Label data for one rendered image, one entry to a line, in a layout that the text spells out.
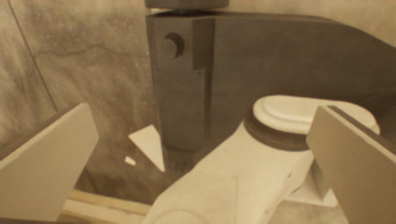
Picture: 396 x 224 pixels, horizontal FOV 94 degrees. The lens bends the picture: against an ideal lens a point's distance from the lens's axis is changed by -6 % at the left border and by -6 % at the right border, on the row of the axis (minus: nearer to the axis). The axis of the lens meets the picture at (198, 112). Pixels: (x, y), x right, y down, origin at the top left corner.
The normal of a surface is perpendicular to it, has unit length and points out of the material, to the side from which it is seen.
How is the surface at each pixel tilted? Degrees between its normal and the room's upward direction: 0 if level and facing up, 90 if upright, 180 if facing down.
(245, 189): 90
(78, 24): 0
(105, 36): 0
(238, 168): 90
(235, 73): 0
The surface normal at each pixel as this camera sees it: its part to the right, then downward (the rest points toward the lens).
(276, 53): -0.21, 0.51
